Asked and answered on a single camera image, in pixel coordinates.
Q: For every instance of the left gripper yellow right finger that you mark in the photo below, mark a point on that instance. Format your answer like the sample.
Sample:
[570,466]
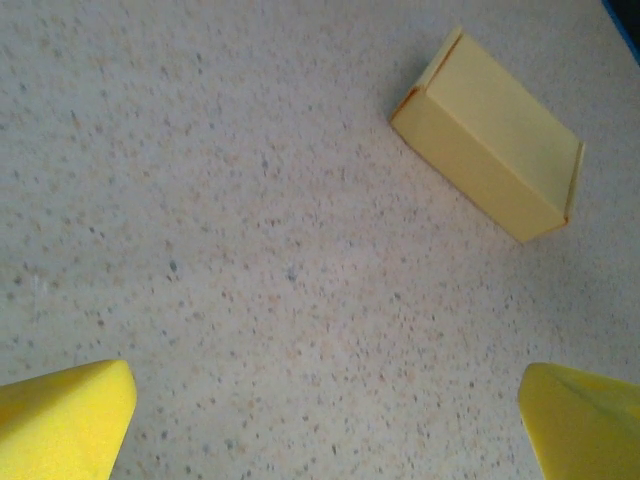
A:
[585,430]

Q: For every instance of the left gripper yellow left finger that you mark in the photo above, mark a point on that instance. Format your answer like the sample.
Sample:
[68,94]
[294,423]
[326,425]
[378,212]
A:
[60,425]

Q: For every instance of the pale yellow paper box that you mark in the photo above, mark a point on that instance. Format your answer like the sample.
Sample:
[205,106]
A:
[490,150]

